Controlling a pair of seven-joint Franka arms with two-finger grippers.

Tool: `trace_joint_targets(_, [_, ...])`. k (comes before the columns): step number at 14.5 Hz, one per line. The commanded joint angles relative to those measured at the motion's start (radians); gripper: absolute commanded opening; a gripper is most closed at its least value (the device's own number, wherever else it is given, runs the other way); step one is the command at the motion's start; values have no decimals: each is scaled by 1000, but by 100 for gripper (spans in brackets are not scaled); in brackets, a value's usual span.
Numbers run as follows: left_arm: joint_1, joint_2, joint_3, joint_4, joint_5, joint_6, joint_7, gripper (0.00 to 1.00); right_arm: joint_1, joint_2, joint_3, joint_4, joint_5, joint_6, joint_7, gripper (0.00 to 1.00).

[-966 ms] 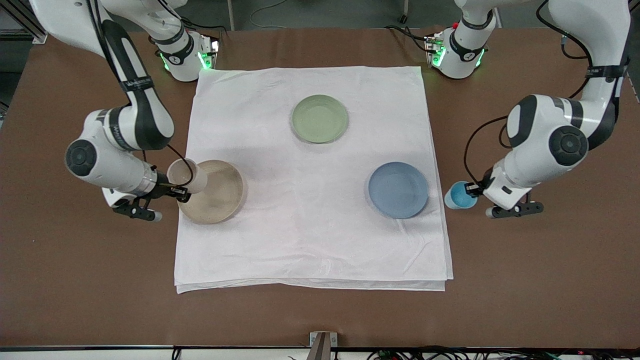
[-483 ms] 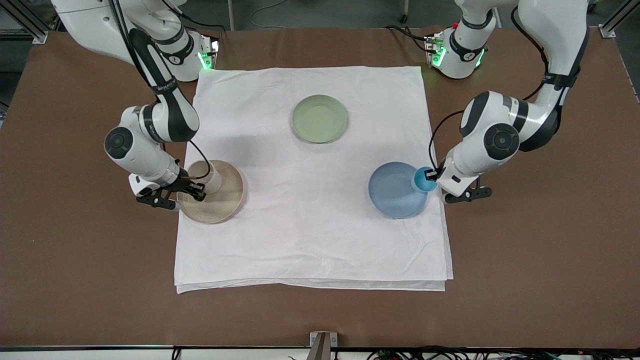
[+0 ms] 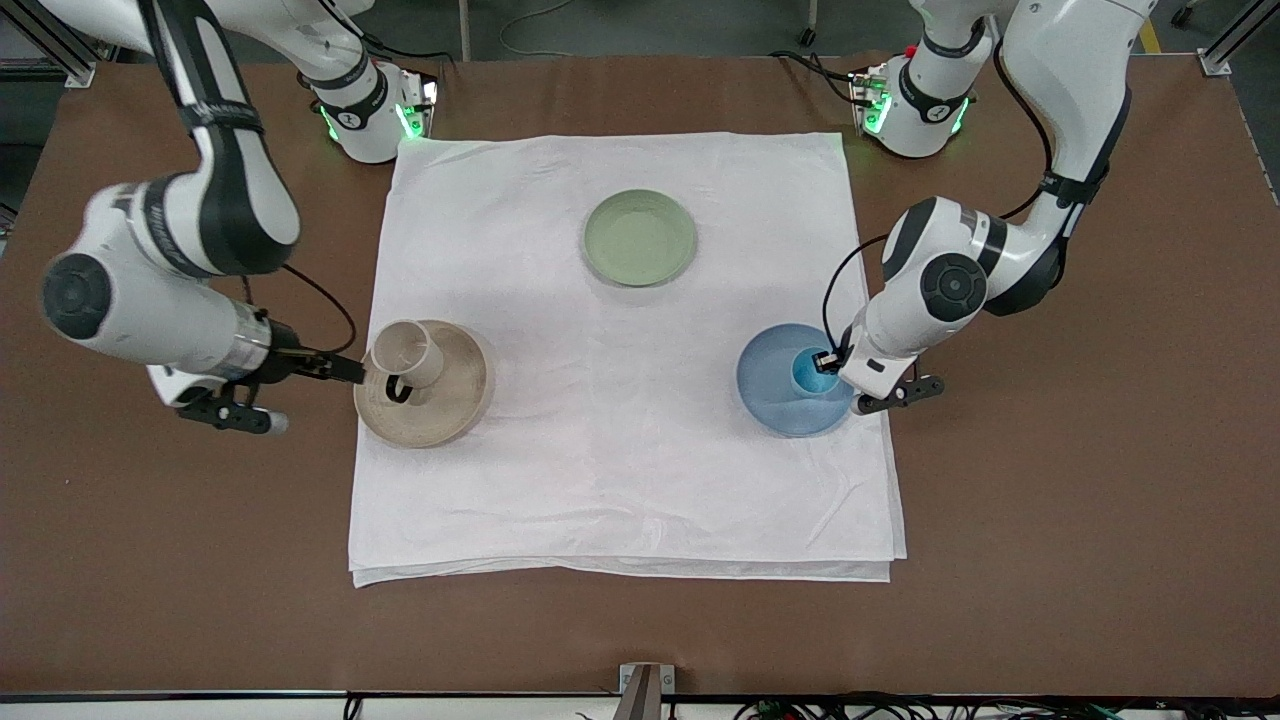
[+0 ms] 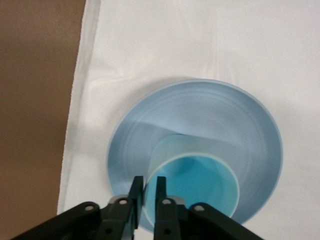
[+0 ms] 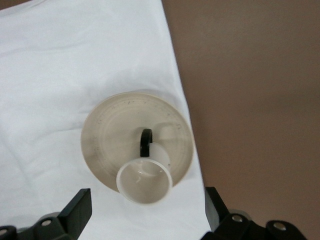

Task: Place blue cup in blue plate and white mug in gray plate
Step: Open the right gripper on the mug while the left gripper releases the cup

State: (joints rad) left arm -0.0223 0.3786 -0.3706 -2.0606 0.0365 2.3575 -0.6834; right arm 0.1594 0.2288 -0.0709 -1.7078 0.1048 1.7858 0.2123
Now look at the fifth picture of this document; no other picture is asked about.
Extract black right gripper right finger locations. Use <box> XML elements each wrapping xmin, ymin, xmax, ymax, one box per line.
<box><xmin>201</xmin><ymin>186</ymin><xmax>307</xmax><ymax>240</ymax></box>

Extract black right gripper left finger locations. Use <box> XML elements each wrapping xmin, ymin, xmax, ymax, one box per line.
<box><xmin>31</xmin><ymin>188</ymin><xmax>93</xmax><ymax>240</ymax></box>

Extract white mug with black handle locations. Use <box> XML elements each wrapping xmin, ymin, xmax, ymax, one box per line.
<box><xmin>115</xmin><ymin>128</ymin><xmax>174</xmax><ymax>205</ymax></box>

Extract beige gray plate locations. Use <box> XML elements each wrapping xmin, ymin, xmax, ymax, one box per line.
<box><xmin>80</xmin><ymin>91</ymin><xmax>196</xmax><ymax>192</ymax></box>

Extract white cloth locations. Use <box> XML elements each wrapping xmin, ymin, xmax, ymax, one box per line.
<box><xmin>0</xmin><ymin>0</ymin><xmax>214</xmax><ymax>240</ymax></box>

